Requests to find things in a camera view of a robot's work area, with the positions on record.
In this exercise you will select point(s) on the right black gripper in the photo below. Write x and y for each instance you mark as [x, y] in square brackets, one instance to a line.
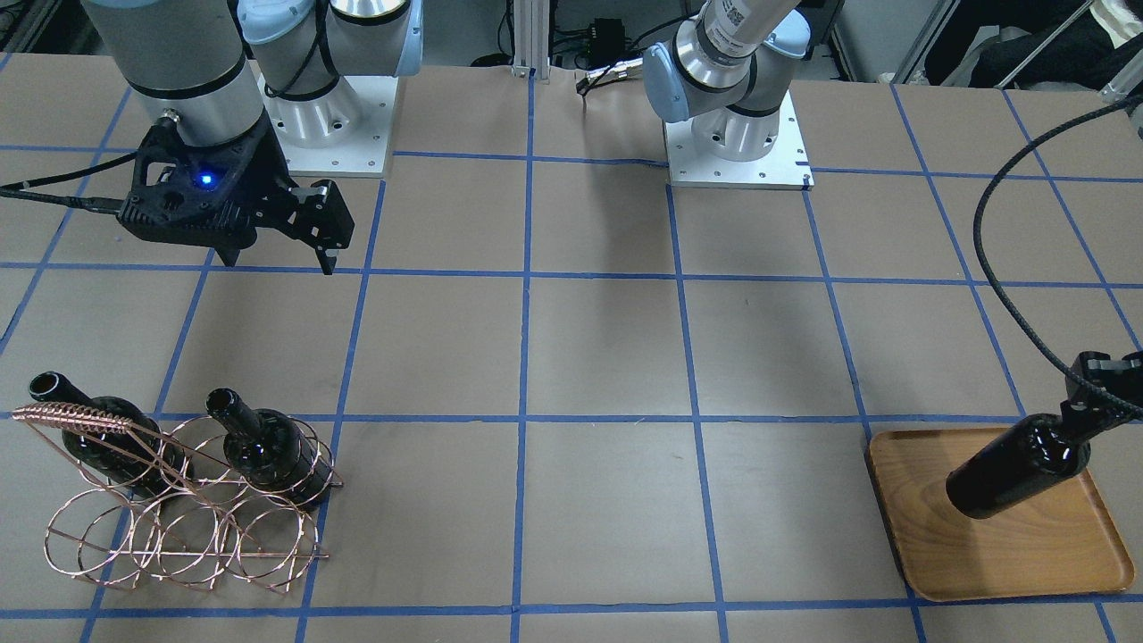
[269, 164]

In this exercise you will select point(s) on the dark wine bottle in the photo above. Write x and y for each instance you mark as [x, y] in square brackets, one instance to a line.
[269, 451]
[1035, 454]
[127, 459]

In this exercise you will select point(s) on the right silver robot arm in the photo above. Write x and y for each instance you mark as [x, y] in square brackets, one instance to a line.
[257, 106]

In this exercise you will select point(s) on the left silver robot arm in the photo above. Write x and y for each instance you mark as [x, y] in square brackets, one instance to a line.
[726, 72]

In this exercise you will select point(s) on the wooden tray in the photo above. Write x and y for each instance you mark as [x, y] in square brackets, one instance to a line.
[1062, 542]

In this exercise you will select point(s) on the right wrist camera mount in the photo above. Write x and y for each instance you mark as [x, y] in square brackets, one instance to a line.
[319, 217]

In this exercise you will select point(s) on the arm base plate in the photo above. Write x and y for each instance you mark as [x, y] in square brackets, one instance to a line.
[730, 150]
[343, 134]

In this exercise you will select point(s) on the copper wire wine basket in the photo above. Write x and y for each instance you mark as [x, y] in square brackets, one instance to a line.
[211, 525]

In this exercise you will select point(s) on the aluminium frame post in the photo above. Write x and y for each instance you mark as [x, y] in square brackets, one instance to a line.
[531, 39]

